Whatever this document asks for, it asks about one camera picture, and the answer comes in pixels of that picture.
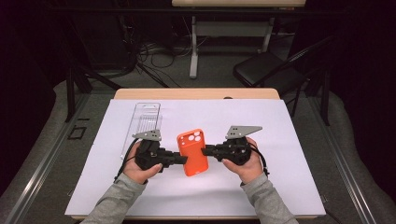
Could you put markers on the metal floor rail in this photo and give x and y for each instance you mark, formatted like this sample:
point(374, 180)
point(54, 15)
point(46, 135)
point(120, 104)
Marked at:
point(41, 168)
point(347, 174)

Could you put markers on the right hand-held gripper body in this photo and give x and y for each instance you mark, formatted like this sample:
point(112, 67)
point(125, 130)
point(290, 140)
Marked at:
point(236, 152)

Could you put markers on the black folding chair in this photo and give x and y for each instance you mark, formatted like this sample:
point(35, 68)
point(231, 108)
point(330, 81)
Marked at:
point(261, 68)

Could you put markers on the person's right hand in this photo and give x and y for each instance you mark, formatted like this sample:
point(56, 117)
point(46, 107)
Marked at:
point(249, 171)

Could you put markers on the clear plastic package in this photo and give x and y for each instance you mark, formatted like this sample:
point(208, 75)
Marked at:
point(146, 118)

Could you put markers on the orange phone case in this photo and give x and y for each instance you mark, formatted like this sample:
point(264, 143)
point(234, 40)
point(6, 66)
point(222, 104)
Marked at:
point(195, 161)

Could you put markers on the black metal stand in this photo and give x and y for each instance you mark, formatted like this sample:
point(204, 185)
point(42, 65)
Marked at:
point(70, 93)
point(325, 102)

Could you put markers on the person's left hand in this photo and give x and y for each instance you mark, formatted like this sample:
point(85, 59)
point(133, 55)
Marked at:
point(130, 168)

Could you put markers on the white-legged wooden desk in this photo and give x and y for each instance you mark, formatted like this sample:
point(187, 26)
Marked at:
point(193, 46)

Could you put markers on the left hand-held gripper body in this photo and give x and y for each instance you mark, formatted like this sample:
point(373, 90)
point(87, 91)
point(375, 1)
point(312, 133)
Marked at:
point(149, 155)

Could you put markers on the wooden table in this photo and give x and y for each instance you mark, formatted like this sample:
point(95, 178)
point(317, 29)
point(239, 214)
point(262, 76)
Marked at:
point(196, 93)

